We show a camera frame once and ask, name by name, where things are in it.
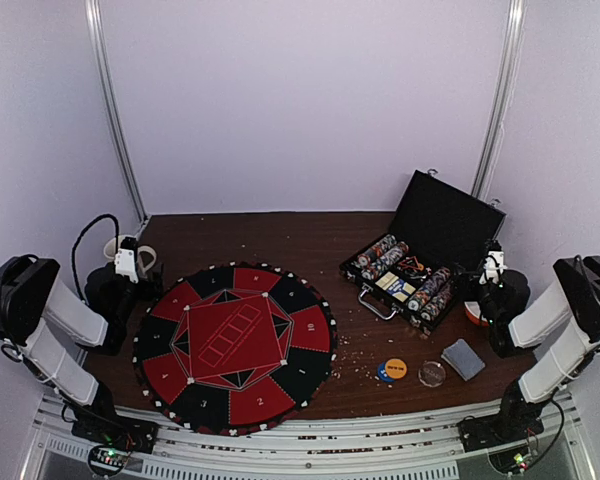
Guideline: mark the clear dealer button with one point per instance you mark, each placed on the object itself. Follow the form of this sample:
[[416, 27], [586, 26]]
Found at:
[[431, 374]]

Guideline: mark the front left chip row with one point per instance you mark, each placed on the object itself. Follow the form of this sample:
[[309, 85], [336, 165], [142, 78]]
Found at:
[[386, 261]]

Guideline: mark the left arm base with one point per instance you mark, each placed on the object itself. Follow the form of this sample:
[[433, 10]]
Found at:
[[122, 433]]

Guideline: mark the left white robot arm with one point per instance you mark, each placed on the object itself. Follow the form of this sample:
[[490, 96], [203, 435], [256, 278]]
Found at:
[[36, 304]]

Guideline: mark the orange white bowl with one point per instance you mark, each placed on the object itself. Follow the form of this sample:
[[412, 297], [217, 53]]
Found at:
[[474, 314]]

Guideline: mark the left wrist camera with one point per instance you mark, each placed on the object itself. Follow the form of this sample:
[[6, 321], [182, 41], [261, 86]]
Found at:
[[125, 259]]

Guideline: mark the white floral mug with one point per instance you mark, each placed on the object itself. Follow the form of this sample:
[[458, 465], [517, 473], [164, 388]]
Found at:
[[146, 255]]

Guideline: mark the back right chip row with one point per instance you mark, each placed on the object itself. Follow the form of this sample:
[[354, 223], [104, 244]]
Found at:
[[429, 289]]

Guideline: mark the front right chip row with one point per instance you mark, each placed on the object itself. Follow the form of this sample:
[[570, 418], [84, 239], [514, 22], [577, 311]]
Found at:
[[438, 303]]

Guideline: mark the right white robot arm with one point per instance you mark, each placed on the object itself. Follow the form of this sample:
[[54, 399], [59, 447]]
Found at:
[[568, 312]]

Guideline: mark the chip row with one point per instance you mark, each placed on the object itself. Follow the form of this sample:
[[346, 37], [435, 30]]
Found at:
[[386, 261], [429, 289], [376, 250], [438, 303]]

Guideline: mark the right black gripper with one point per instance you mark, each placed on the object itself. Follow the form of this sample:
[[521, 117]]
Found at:
[[478, 279]]

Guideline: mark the black poker chip case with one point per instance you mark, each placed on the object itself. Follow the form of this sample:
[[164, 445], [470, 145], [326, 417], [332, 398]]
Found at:
[[443, 227]]

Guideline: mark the orange big blind button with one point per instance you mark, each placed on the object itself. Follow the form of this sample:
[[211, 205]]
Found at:
[[396, 368]]

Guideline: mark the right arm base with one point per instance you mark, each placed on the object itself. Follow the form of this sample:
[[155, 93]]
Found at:
[[477, 433]]

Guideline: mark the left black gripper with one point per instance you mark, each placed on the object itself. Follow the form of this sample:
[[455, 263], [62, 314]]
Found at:
[[147, 293]]

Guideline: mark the blue small blind button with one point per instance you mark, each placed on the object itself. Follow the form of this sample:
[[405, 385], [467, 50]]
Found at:
[[382, 373]]

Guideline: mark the boxed card decks in case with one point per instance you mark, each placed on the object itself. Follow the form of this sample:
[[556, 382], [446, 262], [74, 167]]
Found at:
[[395, 286]]

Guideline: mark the aluminium frame post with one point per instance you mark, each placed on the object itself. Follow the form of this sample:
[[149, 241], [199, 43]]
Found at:
[[504, 90], [96, 32]]

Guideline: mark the left aluminium frame post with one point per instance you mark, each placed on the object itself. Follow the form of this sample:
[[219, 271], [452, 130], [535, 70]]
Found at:
[[96, 32]]

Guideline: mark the red black triangle card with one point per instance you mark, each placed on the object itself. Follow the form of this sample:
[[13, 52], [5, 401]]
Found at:
[[411, 266]]

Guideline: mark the front aluminium rail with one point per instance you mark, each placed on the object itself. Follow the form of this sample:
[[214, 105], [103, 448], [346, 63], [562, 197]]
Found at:
[[422, 445]]

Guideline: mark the round red black poker mat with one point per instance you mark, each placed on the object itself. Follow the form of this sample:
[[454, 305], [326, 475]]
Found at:
[[235, 349]]

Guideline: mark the back left chip row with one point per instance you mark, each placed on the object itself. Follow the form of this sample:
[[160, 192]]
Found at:
[[376, 250]]

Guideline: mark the right aluminium frame post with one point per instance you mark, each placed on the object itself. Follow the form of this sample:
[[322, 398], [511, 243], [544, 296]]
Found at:
[[504, 90]]

